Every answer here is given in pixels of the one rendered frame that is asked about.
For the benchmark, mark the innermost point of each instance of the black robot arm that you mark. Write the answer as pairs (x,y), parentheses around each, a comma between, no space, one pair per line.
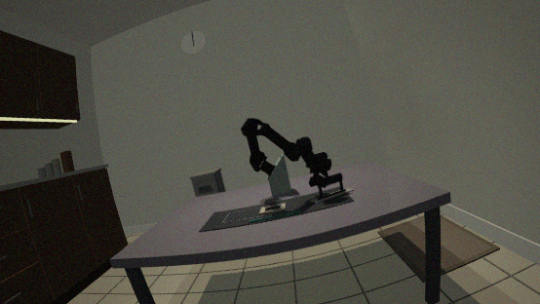
(292,150)

